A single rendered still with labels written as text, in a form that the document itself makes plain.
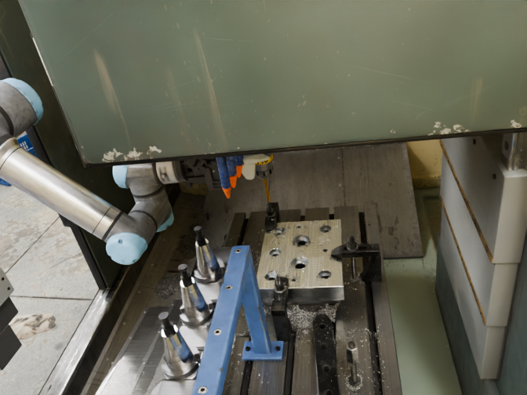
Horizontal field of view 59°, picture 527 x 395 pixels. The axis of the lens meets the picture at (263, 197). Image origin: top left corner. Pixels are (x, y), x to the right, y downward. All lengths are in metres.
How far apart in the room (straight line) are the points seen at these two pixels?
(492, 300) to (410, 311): 0.70
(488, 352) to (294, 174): 1.23
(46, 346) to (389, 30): 2.58
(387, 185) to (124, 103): 1.49
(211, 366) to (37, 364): 2.10
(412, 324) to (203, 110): 1.16
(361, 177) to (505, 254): 1.20
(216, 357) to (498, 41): 0.60
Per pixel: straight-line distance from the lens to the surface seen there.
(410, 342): 1.58
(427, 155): 2.21
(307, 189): 2.02
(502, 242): 0.89
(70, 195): 1.05
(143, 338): 1.61
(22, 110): 1.18
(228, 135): 0.65
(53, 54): 0.69
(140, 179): 1.09
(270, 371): 1.18
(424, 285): 1.76
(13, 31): 1.44
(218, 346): 0.81
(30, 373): 2.81
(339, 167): 2.07
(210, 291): 0.92
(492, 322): 1.03
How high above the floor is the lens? 1.83
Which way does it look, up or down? 32 degrees down
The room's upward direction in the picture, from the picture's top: 10 degrees counter-clockwise
